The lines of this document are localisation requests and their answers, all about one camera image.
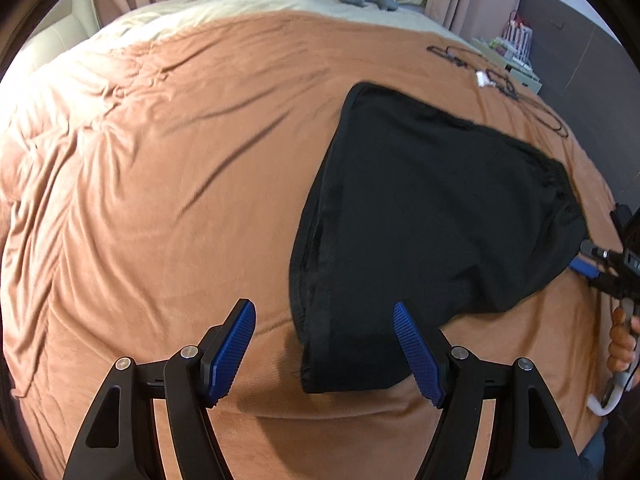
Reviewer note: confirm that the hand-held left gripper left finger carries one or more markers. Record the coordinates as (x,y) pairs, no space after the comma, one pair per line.
(227,355)

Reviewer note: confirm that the small white adapter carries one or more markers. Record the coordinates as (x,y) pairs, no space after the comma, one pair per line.
(482,78)

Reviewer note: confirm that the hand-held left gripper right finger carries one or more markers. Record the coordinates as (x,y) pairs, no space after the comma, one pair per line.
(417,355)

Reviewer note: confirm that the white bedside shelf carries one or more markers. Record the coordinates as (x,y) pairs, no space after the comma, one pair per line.
(510,60)

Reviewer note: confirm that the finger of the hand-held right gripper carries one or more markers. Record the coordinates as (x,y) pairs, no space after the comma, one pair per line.
(595,250)
(585,266)

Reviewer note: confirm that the black pants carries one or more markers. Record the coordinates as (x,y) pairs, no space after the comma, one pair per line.
(430,200)

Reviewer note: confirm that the person's right hand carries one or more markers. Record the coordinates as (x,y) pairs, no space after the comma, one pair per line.
(622,342)

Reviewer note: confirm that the orange-brown blanket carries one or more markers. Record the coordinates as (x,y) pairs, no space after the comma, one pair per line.
(175,185)

